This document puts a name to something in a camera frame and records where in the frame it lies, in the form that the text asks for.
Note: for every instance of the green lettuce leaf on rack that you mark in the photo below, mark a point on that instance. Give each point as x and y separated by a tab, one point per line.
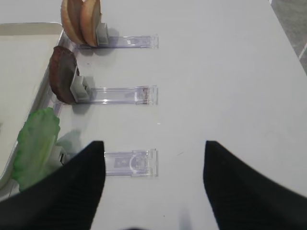
35	141

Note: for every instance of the white metal tray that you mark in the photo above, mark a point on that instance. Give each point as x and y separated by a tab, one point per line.
25	50

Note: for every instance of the meat patty on rack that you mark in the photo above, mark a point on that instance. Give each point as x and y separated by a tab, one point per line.
62	66

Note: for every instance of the sesame bun top inner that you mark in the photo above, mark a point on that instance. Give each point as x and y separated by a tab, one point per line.
90	18

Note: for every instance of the grey patty pusher block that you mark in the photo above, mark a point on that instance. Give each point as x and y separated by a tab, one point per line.
80	88

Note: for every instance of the grey lettuce pusher block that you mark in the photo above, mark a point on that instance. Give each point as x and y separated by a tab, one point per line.
58	157

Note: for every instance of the grey bun top pusher block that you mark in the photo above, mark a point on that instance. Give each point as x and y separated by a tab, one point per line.
102	34

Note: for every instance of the clear acrylic right rack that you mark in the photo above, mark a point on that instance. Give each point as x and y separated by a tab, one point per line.
43	97

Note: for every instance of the sesame bun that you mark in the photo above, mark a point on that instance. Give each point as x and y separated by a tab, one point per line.
70	20
90	18

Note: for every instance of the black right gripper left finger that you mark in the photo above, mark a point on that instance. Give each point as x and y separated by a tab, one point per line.
65	200

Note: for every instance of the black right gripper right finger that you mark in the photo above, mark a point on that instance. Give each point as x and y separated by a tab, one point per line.
243	199

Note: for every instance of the sesame bun top outer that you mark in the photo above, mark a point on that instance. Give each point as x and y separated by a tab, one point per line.
70	20

